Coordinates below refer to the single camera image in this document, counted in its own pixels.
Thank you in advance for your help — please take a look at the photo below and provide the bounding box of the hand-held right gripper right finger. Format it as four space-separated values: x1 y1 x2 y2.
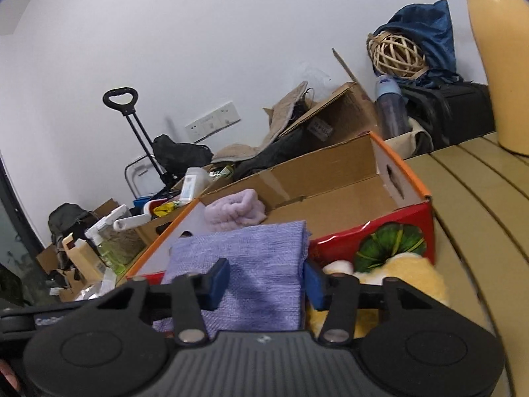
303 257 451 348

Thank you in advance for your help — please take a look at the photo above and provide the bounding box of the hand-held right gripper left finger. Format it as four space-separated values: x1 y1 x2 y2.
97 257 231 346

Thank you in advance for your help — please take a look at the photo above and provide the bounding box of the purple knitted cloth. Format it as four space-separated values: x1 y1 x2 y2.
153 220 311 335

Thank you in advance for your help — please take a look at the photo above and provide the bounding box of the red and orange cardboard box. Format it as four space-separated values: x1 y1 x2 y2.
124 131 434 286

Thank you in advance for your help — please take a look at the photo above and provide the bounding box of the purple fluffy headband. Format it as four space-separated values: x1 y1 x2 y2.
204 189 268 233

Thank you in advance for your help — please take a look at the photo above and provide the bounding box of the small beige carton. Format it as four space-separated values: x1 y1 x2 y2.
62 234 105 286

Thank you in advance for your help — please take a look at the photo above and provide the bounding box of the yellow snack packet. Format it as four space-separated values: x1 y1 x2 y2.
153 200 183 218

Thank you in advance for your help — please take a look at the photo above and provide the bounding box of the yellow plush toy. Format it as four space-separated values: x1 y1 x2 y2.
306 254 450 340

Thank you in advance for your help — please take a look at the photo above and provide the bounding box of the white plastic jar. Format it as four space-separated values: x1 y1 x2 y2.
180 167 213 203

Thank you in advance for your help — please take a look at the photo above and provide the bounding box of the white roller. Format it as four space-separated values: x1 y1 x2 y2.
113 214 151 232

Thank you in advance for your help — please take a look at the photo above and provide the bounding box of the dark backpack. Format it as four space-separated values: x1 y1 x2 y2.
47 202 100 249

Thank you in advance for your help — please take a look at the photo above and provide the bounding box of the green spray bottle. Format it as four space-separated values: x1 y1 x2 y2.
85 204 137 274

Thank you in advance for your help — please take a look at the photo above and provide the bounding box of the black bag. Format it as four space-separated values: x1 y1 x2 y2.
153 134 213 174

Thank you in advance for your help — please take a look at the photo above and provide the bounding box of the black cloth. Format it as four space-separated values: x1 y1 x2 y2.
233 132 315 178

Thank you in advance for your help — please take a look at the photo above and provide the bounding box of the beige fabric box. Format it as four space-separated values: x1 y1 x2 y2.
384 118 434 160

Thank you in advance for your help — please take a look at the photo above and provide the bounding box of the large brown cardboard box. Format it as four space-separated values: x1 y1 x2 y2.
264 48 383 150

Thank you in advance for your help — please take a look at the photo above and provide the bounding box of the dark water bottle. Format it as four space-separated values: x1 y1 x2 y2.
374 74 412 141

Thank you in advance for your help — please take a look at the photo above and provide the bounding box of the black suitcase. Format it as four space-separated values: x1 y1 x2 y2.
399 82 494 150

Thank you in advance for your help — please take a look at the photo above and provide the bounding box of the woven rattan ball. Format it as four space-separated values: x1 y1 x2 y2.
366 31 427 78

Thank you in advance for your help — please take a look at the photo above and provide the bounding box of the dark blue cloth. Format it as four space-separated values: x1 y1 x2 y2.
374 0 464 87

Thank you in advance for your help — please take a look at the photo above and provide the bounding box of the yellow thermos jug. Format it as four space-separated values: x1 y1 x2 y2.
448 0 529 155

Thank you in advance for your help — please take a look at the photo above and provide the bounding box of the brown cardboard box with handle hole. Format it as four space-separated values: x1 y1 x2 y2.
134 198 195 245

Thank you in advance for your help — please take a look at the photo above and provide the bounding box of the white wall socket panel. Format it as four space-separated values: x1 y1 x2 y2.
184 100 241 141

